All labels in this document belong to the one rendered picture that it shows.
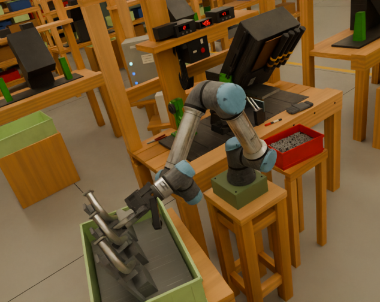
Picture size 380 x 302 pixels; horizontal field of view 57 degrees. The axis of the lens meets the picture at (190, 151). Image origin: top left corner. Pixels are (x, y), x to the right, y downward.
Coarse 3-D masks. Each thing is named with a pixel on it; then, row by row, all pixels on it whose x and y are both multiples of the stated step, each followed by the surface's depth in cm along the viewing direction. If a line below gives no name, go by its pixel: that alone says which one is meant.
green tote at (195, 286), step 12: (144, 216) 186; (168, 216) 167; (84, 228) 176; (168, 228) 180; (84, 240) 164; (180, 240) 152; (84, 252) 157; (180, 252) 164; (192, 264) 139; (96, 276) 162; (192, 276) 151; (96, 288) 150; (180, 288) 131; (192, 288) 133; (96, 300) 140; (156, 300) 129; (168, 300) 132; (180, 300) 134; (192, 300) 136; (204, 300) 139
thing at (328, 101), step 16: (320, 96) 260; (336, 96) 259; (304, 112) 244; (320, 112) 254; (256, 128) 237; (272, 128) 233; (224, 144) 227; (208, 160) 215; (224, 160) 214; (208, 176) 211
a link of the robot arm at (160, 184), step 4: (156, 180) 131; (160, 180) 130; (164, 180) 129; (156, 184) 129; (160, 184) 129; (164, 184) 129; (156, 188) 129; (160, 188) 128; (164, 188) 129; (168, 188) 129; (160, 192) 129; (164, 192) 129; (168, 192) 129; (172, 192) 131; (164, 196) 129; (168, 196) 131
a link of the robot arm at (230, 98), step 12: (204, 84) 140; (216, 84) 137; (228, 84) 134; (204, 96) 139; (216, 96) 134; (228, 96) 132; (240, 96) 136; (216, 108) 138; (228, 108) 133; (240, 108) 137; (228, 120) 141; (240, 120) 144; (240, 132) 148; (252, 132) 151; (252, 144) 154; (264, 144) 160; (252, 156) 159; (264, 156) 160; (276, 156) 166; (264, 168) 161
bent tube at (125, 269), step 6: (96, 240) 126; (102, 240) 127; (102, 246) 126; (108, 246) 127; (108, 252) 126; (108, 258) 126; (114, 258) 126; (114, 264) 126; (120, 264) 126; (132, 264) 140; (120, 270) 127; (126, 270) 129
